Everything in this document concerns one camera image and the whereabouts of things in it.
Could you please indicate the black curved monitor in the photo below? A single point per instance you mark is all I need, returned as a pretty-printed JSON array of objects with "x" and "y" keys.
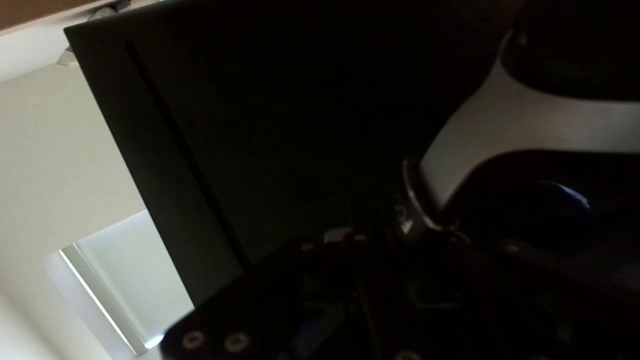
[{"x": 280, "y": 120}]

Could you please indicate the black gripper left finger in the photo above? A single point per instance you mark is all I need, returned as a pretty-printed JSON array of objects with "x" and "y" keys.
[{"x": 287, "y": 300}]

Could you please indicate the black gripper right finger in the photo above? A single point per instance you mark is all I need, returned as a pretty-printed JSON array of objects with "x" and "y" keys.
[{"x": 532, "y": 307}]

